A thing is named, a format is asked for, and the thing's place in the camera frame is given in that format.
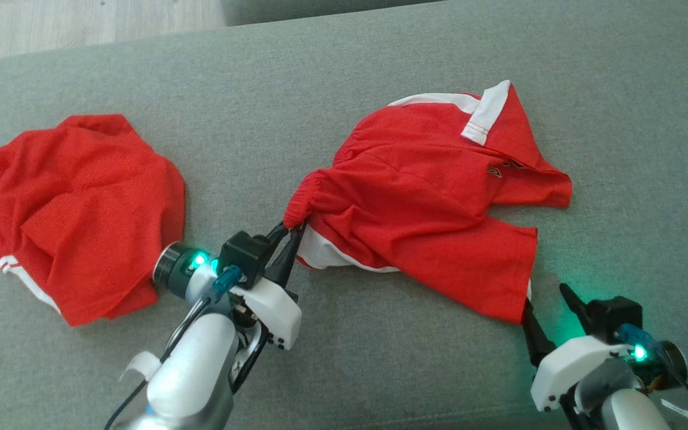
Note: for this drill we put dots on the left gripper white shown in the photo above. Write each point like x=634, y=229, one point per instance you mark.
x=272, y=310

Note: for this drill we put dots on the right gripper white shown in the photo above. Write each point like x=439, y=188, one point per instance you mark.
x=565, y=370

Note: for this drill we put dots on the red shorts white trim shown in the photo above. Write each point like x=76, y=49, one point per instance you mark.
x=427, y=203

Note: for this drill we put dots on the red shirt white stripes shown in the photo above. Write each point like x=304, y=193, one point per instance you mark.
x=81, y=215

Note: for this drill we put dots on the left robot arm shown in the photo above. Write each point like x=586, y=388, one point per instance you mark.
x=192, y=370

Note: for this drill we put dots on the large grey sofa seat cushion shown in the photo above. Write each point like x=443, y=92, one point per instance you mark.
x=380, y=370

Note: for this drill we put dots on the narrow grey sofa seat cushion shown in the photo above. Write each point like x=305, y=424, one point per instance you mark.
x=296, y=9

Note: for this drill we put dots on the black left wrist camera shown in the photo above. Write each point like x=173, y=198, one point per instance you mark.
x=243, y=257

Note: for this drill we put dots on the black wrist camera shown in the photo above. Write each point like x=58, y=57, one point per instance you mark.
x=616, y=316
x=243, y=257

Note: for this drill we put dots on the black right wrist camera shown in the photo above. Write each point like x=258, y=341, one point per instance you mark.
x=616, y=316

